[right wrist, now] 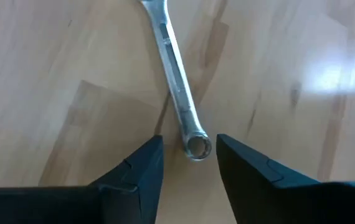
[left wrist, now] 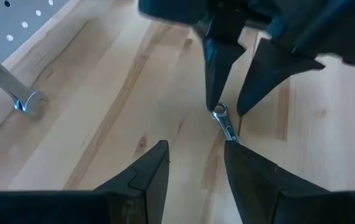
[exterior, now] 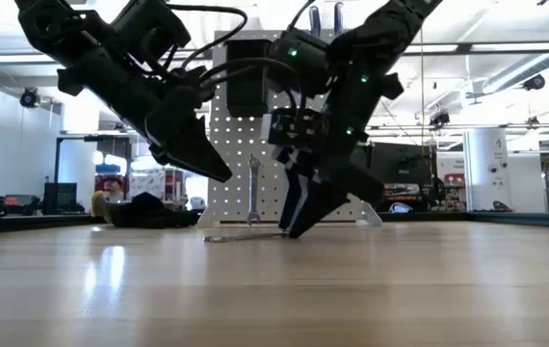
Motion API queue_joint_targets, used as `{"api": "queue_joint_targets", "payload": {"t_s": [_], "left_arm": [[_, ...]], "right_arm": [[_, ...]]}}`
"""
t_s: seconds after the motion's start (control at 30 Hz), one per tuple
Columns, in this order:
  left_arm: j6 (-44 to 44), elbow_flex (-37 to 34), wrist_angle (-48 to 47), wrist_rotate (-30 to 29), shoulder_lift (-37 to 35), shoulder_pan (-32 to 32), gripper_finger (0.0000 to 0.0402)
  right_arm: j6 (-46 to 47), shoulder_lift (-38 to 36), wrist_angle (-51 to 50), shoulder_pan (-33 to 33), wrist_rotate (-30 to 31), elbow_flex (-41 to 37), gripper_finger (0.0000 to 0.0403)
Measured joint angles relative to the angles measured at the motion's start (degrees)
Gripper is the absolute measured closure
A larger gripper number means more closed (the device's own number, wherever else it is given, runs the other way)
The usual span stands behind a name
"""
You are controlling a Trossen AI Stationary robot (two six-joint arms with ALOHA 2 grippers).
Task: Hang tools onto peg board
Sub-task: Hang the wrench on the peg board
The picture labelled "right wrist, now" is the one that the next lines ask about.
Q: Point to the small chrome combination wrench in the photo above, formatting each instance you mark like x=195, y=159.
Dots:
x=174, y=71

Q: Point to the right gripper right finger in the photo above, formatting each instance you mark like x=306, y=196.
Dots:
x=289, y=205

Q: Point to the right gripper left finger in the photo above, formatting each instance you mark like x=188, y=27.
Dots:
x=71, y=205

